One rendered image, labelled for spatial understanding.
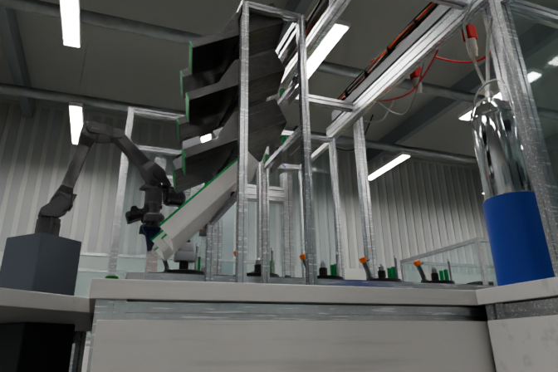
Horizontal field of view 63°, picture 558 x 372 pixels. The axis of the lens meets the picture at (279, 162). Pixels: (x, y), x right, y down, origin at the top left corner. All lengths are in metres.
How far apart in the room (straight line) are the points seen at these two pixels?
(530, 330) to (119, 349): 0.69
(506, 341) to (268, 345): 0.45
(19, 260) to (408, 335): 1.02
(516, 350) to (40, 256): 1.14
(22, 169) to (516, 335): 9.79
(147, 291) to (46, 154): 9.65
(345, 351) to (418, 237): 11.59
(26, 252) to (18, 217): 8.58
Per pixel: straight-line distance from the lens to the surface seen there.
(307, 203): 1.13
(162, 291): 0.77
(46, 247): 1.41
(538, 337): 0.96
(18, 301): 0.94
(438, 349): 0.98
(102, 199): 10.00
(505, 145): 1.42
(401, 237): 12.12
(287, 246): 2.82
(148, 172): 1.58
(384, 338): 0.91
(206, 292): 0.78
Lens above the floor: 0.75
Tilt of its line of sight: 22 degrees up
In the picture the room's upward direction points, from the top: 1 degrees counter-clockwise
